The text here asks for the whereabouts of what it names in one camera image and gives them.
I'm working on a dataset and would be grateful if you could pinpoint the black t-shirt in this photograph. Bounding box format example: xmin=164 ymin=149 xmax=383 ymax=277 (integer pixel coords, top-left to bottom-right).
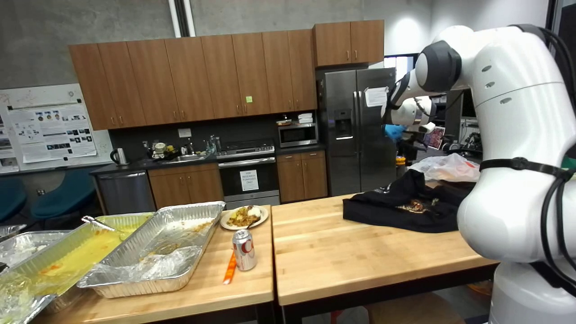
xmin=342 ymin=169 xmax=478 ymax=234

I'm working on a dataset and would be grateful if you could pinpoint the large empty foil tray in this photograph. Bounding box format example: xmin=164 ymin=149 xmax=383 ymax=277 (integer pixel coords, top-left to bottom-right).
xmin=77 ymin=201 xmax=226 ymax=299

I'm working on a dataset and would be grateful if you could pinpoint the stainless steel stove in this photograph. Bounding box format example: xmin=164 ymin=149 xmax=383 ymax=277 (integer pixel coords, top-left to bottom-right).
xmin=216 ymin=140 xmax=281 ymax=210

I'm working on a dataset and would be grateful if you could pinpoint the row of wooden wall cabinets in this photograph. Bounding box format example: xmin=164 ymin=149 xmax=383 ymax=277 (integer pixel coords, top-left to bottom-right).
xmin=68 ymin=29 xmax=318 ymax=131

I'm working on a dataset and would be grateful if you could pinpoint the wooden base cabinet wide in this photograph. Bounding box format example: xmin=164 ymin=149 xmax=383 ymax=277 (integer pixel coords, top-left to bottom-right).
xmin=147 ymin=162 xmax=225 ymax=210

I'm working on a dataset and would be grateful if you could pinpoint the foil tray with yellow food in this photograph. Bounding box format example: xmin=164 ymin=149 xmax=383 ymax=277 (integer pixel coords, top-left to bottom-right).
xmin=0 ymin=212 xmax=156 ymax=315

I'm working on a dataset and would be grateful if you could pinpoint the white plastic bag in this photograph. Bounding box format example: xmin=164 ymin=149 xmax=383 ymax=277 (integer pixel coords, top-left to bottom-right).
xmin=407 ymin=153 xmax=482 ymax=183

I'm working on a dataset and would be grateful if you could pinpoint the teal chair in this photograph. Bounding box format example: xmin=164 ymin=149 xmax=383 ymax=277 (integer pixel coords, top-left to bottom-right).
xmin=31 ymin=168 xmax=98 ymax=222
xmin=0 ymin=177 xmax=28 ymax=224

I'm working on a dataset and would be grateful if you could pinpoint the stainless steel refrigerator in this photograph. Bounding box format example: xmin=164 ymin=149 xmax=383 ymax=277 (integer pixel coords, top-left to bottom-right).
xmin=317 ymin=67 xmax=398 ymax=197

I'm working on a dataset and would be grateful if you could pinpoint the stainless steel dishwasher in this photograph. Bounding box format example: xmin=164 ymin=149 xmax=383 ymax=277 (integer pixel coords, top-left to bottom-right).
xmin=95 ymin=170 xmax=157 ymax=216

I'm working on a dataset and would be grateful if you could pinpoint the wooden base cabinet narrow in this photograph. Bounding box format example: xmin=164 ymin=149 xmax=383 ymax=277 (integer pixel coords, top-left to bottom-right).
xmin=275 ymin=150 xmax=329 ymax=203

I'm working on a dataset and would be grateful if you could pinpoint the kitchen sink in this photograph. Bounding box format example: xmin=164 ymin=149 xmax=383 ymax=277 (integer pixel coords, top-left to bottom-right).
xmin=166 ymin=153 xmax=208 ymax=163

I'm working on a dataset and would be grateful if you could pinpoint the stainless steel microwave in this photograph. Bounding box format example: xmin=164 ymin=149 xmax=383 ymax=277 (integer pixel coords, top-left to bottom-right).
xmin=277 ymin=122 xmax=319 ymax=149

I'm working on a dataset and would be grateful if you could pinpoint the orange plastic strip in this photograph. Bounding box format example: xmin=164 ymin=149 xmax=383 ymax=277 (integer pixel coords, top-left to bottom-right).
xmin=223 ymin=250 xmax=237 ymax=285

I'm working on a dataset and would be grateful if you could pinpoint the electric kettle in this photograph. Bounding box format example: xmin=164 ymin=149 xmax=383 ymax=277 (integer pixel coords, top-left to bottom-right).
xmin=109 ymin=147 xmax=129 ymax=166

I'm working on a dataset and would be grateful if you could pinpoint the paper sheet on refrigerator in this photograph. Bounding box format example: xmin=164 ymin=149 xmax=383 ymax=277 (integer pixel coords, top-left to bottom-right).
xmin=364 ymin=86 xmax=389 ymax=108

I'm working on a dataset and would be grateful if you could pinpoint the wooden cabinet above refrigerator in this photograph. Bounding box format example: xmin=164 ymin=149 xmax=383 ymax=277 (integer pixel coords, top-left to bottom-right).
xmin=312 ymin=19 xmax=386 ymax=68

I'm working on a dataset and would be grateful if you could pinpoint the whiteboard with posters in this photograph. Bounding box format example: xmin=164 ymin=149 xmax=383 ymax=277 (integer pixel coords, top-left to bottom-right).
xmin=0 ymin=83 xmax=114 ymax=175

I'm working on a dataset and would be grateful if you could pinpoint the plate of food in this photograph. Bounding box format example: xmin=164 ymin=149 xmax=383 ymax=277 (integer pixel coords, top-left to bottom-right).
xmin=220 ymin=205 xmax=270 ymax=231

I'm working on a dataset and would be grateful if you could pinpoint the white paper sign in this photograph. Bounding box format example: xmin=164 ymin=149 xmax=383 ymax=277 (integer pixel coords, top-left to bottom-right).
xmin=239 ymin=169 xmax=260 ymax=192

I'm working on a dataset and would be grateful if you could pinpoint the silver soda can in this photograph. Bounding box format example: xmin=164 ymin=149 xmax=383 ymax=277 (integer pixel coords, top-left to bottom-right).
xmin=232 ymin=229 xmax=258 ymax=272

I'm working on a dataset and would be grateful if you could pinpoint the foil tray with crumpled foil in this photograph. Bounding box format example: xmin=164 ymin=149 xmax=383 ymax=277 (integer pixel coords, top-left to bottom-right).
xmin=0 ymin=230 xmax=72 ymax=270

